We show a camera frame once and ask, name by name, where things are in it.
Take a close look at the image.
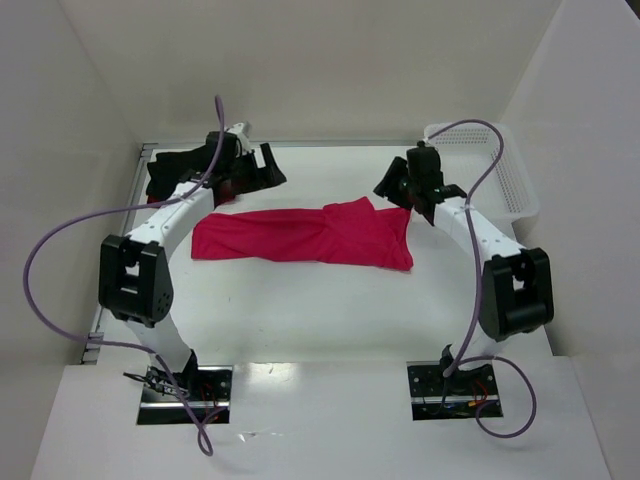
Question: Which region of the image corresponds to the pink t shirt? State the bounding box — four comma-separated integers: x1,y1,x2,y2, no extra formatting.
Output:
191,197,414,272

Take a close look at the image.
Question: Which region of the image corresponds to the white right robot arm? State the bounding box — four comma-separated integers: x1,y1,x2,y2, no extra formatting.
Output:
374,141,554,382

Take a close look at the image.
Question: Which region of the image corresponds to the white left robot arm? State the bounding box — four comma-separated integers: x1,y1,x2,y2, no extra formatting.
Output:
98,122,286,395

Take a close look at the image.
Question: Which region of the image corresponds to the white plastic basket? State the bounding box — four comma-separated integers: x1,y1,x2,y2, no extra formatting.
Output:
424,122,540,223

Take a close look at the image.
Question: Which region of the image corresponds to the black folded t shirt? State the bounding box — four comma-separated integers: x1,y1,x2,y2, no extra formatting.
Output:
146,145,215,203

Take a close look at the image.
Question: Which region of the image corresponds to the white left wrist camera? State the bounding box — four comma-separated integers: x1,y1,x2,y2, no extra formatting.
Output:
225,121,252,155

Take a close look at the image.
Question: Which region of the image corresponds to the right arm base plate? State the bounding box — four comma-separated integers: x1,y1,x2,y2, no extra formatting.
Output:
407,362,503,421

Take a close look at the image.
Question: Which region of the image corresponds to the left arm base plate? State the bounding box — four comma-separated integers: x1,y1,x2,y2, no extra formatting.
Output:
124,366,233,426

